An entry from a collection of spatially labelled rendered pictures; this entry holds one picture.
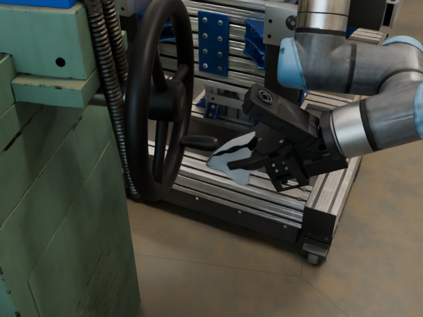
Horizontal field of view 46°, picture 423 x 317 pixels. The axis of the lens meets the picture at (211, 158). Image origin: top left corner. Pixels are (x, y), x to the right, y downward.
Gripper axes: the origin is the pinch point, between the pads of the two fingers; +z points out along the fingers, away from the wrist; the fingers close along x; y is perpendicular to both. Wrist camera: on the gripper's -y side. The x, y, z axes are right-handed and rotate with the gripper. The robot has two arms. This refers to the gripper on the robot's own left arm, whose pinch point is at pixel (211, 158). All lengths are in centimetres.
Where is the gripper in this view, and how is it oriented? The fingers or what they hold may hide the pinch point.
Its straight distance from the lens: 79.3
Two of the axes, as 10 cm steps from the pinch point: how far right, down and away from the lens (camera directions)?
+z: -8.5, 2.5, 4.6
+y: 4.9, 7.1, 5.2
